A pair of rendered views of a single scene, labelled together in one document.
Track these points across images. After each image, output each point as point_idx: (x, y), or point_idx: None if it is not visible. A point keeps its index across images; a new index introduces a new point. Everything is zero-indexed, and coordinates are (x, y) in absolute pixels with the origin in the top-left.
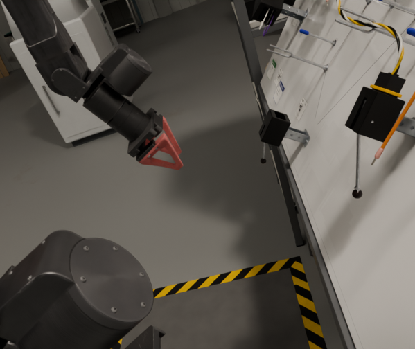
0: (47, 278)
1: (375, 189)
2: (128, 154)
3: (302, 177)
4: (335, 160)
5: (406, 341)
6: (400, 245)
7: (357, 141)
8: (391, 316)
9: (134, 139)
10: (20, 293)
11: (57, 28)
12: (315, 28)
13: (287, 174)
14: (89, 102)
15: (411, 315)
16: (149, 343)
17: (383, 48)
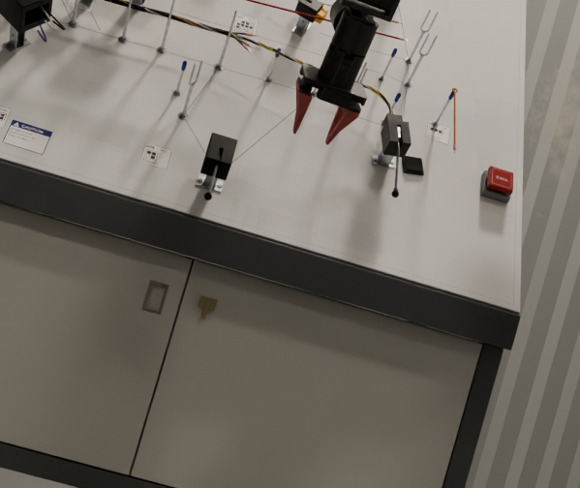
0: None
1: (376, 201)
2: (365, 99)
3: (248, 220)
4: (299, 194)
5: (474, 262)
6: (428, 223)
7: (399, 152)
8: (456, 259)
9: (351, 87)
10: None
11: None
12: (88, 67)
13: (190, 228)
14: (378, 27)
15: (466, 250)
16: None
17: (286, 109)
